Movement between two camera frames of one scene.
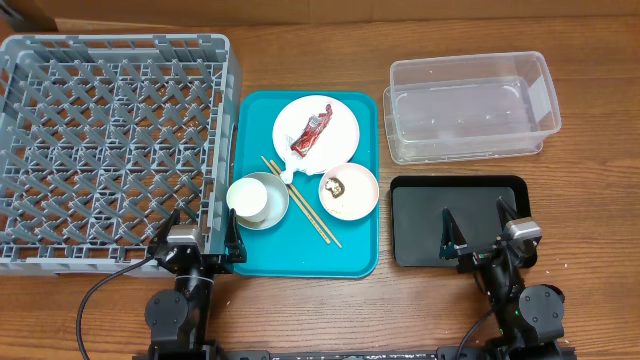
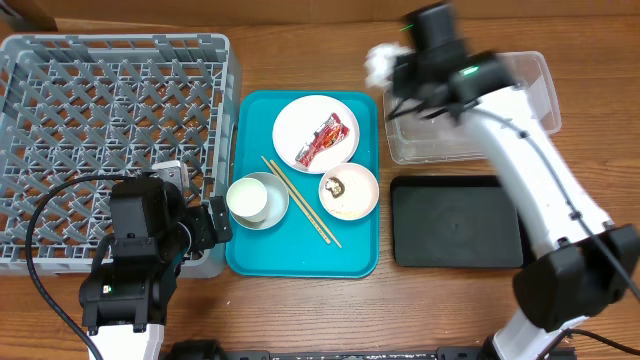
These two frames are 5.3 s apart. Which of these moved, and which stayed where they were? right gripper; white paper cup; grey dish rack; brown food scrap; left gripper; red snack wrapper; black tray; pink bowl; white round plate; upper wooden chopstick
Moved: right gripper; left gripper; red snack wrapper
Stayed: brown food scrap; white paper cup; grey dish rack; white round plate; upper wooden chopstick; black tray; pink bowl
